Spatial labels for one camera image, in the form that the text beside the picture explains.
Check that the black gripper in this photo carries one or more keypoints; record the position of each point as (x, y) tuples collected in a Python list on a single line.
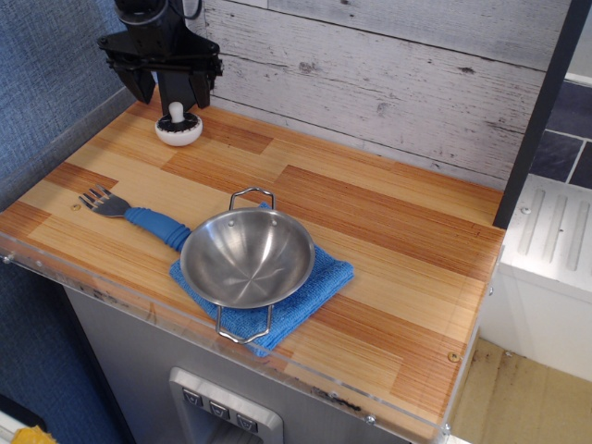
[(162, 47)]

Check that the black and white toy mushroom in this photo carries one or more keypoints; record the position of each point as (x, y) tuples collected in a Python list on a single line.
[(178, 128)]

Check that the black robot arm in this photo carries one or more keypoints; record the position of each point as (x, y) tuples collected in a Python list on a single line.
[(147, 12)]

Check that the yellow object at corner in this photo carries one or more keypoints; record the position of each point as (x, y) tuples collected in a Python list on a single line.
[(32, 435)]

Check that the blue folded cloth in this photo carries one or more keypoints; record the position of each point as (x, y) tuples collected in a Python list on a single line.
[(329, 275)]

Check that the silver dispenser button panel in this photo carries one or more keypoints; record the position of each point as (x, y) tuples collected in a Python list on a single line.
[(209, 413)]

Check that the white grooved drain board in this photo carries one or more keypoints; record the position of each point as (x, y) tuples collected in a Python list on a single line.
[(549, 235)]

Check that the clear acrylic table edge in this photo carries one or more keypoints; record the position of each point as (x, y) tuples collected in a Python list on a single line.
[(381, 361)]

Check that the dark left vertical post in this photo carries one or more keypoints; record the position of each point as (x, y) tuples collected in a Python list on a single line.
[(175, 87)]

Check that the dark vertical post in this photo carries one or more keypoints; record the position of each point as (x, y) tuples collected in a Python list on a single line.
[(175, 87), (570, 34)]

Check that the blue handled metal fork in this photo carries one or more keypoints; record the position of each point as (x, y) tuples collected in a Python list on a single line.
[(105, 203)]

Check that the stainless steel bowl with handles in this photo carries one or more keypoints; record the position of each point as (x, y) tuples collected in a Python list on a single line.
[(249, 257)]

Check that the dark right vertical post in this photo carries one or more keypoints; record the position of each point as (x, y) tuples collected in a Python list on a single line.
[(570, 34)]

